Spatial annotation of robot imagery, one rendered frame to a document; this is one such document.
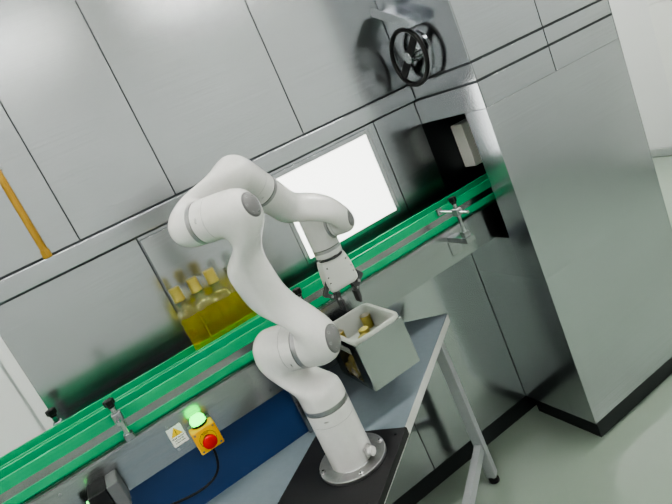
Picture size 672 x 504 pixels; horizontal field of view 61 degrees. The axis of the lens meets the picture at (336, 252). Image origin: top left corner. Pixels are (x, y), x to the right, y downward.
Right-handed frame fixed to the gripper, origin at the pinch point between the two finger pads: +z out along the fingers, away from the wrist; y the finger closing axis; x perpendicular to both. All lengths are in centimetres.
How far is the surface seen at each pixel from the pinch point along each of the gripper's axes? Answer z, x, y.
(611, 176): 13, 1, -118
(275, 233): -22.3, -34.5, 1.6
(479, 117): -30, -4, -72
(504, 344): 70, -37, -72
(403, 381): 33.4, -0.3, -5.2
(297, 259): -10.3, -34.5, -1.6
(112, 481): 8, -1, 80
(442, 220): 0, -18, -53
